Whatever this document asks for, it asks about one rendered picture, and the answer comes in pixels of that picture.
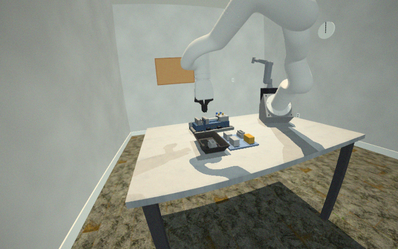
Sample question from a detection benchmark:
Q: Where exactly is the yellow rectangular block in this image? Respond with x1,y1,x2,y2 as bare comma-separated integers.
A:
244,134,254,144

